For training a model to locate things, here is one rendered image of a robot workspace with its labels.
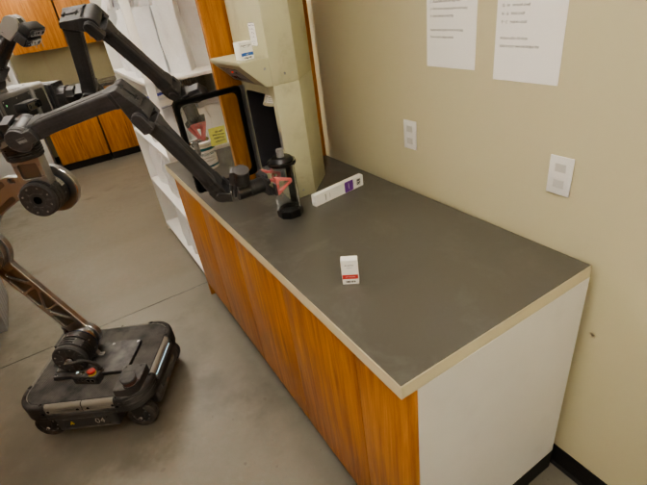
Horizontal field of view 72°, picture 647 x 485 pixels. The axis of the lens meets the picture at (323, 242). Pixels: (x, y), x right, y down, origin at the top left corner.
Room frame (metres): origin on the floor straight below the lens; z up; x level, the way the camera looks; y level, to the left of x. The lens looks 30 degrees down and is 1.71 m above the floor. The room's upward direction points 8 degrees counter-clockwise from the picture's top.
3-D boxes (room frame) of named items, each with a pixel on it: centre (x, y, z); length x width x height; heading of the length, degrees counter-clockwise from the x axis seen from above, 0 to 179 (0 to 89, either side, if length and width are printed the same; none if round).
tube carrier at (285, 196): (1.59, 0.11, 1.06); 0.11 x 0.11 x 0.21
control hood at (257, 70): (1.83, 0.23, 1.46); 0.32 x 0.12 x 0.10; 28
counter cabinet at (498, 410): (1.74, 0.04, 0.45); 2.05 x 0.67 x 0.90; 28
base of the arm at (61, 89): (1.93, 0.95, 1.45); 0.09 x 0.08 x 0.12; 177
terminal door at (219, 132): (1.90, 0.39, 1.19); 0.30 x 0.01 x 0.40; 123
